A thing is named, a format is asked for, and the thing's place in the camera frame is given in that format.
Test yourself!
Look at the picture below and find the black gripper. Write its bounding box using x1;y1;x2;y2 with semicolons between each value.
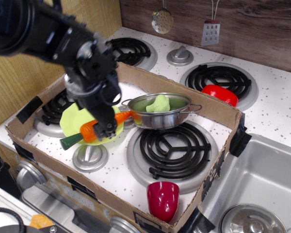
64;67;122;141

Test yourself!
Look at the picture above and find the orange toy carrot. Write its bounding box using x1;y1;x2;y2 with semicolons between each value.
60;107;131;150

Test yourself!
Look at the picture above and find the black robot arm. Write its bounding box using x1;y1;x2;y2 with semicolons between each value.
0;0;121;139

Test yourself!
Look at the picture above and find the middle silver stove knob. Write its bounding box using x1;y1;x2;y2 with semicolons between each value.
122;117;136;130

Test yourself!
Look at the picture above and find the silver stove knob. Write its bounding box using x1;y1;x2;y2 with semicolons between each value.
72;145;109;173
166;46;194;67
122;117;136;130

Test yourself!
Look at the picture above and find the front silver stove knob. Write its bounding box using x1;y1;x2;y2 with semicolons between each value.
72;145;109;173

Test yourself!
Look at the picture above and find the small steel pot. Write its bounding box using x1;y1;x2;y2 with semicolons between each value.
121;93;202;130

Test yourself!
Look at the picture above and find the front left black burner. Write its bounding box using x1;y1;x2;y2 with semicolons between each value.
34;89;74;138

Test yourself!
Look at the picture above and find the black burner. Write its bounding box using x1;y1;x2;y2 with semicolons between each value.
109;37;158;71
34;89;74;138
179;62;259;111
127;121;218;194

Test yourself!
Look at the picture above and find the light green toy broccoli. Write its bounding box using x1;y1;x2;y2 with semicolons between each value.
146;94;171;113

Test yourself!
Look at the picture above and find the back left black burner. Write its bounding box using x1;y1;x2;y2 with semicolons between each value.
109;37;158;71

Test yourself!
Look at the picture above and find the front right black burner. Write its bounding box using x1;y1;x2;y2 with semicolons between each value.
127;121;218;194

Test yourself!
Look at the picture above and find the dark red plastic cup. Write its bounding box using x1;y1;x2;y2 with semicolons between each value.
146;181;179;223

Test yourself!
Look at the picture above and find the left silver oven knob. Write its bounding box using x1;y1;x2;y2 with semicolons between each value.
16;160;47;190

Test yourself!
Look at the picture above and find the silver oven knob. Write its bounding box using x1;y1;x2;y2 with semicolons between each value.
16;160;47;190
109;216;140;233

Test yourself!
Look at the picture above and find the lower silver oven knob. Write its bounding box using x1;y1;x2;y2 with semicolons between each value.
109;216;140;233

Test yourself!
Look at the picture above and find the back silver stove knob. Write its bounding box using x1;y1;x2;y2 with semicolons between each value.
166;46;194;67

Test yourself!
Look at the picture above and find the orange object bottom left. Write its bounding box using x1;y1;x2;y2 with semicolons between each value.
29;214;54;229

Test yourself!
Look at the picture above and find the hanging perforated metal ladle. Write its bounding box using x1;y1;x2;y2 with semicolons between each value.
151;0;174;34

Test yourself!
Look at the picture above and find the red toy pepper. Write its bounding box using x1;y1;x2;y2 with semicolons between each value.
201;84;239;107

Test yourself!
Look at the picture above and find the back right black burner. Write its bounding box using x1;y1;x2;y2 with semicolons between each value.
179;62;259;111

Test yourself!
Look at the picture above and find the hanging slotted metal spatula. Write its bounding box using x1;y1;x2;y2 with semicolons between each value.
201;0;221;46

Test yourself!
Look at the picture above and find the steel pot lid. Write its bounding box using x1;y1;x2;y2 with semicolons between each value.
218;204;287;233

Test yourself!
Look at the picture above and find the silver sink basin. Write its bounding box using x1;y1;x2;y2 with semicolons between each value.
201;134;291;233

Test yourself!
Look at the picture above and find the black cable bottom left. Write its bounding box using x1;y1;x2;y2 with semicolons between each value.
0;207;26;233

